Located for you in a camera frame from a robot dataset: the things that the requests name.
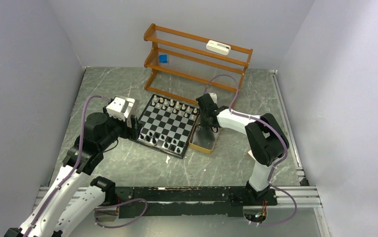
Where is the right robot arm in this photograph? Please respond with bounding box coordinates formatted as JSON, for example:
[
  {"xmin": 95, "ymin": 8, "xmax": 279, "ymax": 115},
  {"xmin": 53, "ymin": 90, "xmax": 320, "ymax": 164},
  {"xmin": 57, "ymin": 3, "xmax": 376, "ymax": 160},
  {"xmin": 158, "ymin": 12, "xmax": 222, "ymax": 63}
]
[{"xmin": 196, "ymin": 93, "xmax": 289, "ymax": 204}]

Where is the blue cube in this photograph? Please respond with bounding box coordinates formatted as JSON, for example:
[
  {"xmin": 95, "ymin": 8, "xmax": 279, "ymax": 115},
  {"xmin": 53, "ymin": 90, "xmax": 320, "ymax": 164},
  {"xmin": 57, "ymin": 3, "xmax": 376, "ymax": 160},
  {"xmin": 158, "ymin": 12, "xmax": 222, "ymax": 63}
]
[{"xmin": 158, "ymin": 54, "xmax": 169, "ymax": 63}]

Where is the white labelled card box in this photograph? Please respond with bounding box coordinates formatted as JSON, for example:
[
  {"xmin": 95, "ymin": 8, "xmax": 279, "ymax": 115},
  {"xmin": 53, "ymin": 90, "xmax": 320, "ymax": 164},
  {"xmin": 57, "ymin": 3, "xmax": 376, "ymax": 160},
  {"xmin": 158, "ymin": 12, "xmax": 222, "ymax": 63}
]
[{"xmin": 247, "ymin": 150, "xmax": 255, "ymax": 160}]

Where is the silver tin box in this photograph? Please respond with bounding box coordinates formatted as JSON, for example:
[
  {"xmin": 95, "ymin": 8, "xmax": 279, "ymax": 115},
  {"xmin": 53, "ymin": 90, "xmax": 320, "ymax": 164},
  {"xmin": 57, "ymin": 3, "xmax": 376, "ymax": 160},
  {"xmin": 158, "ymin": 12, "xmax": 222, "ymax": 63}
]
[{"xmin": 114, "ymin": 95, "xmax": 136, "ymax": 117}]

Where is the white rectangular device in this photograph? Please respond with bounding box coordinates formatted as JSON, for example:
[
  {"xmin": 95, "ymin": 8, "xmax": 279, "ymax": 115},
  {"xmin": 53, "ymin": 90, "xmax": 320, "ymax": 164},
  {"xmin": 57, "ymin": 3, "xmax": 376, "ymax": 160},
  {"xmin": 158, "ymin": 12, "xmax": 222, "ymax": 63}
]
[{"xmin": 205, "ymin": 40, "xmax": 231, "ymax": 56}]

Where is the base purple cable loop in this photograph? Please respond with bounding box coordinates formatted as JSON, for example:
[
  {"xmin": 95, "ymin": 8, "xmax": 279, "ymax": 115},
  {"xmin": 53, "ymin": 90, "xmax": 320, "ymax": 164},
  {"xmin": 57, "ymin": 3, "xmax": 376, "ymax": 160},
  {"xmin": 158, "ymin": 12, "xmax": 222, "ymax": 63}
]
[{"xmin": 93, "ymin": 198, "xmax": 149, "ymax": 229}]

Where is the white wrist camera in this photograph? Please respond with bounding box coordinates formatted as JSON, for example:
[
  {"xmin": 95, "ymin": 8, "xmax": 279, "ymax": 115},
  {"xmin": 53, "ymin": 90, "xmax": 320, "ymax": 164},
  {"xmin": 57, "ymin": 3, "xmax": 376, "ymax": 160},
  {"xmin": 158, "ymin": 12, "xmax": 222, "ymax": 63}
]
[
  {"xmin": 106, "ymin": 96, "xmax": 135, "ymax": 121},
  {"xmin": 208, "ymin": 92, "xmax": 217, "ymax": 104}
]

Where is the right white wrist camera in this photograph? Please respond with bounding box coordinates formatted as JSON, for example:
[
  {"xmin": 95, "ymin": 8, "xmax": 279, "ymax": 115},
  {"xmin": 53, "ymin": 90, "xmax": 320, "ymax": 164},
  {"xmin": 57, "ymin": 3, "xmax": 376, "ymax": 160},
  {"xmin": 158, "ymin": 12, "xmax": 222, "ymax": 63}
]
[{"xmin": 208, "ymin": 92, "xmax": 217, "ymax": 104}]

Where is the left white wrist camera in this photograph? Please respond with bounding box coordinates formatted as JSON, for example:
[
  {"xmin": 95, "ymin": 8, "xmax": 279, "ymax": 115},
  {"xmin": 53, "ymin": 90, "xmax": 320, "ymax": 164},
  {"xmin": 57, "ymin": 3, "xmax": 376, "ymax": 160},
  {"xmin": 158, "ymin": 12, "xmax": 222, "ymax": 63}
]
[{"xmin": 106, "ymin": 96, "xmax": 135, "ymax": 121}]

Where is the black base frame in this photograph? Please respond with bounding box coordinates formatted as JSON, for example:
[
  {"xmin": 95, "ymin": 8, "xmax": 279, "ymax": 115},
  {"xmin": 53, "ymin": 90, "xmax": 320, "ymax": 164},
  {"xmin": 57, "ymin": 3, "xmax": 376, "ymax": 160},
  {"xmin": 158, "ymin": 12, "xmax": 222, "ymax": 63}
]
[{"xmin": 92, "ymin": 176, "xmax": 278, "ymax": 219}]

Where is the orange wooden shelf rack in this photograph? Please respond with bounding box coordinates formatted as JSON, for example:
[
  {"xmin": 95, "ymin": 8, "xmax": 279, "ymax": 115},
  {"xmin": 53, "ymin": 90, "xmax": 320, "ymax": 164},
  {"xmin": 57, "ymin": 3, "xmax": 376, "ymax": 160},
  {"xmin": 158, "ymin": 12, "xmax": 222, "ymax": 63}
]
[{"xmin": 143, "ymin": 23, "xmax": 253, "ymax": 104}]

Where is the black and white chessboard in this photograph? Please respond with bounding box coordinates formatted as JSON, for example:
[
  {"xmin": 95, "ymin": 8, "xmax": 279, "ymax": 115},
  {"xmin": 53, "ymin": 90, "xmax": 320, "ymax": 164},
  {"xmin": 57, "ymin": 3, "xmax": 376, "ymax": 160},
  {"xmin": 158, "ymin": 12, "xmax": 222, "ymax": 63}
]
[{"xmin": 136, "ymin": 94, "xmax": 199, "ymax": 158}]

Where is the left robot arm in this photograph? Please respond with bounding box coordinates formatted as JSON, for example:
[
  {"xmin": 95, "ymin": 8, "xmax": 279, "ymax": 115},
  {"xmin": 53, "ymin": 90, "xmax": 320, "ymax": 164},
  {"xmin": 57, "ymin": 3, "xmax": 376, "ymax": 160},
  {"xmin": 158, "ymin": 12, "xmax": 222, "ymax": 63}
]
[{"xmin": 4, "ymin": 112, "xmax": 143, "ymax": 237}]

